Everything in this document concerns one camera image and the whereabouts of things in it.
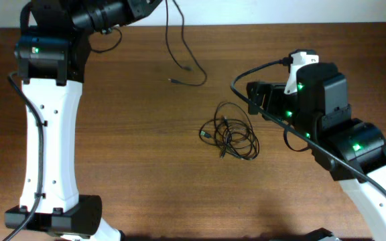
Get black USB cable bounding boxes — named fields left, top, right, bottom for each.
left=198, top=101, right=261, bottom=161

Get thin black micro-USB cable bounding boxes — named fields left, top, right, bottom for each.
left=164, top=0, right=208, bottom=87

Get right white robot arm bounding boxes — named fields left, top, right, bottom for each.
left=245, top=63, right=386, bottom=240

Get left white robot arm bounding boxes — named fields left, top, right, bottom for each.
left=5, top=0, right=158, bottom=240

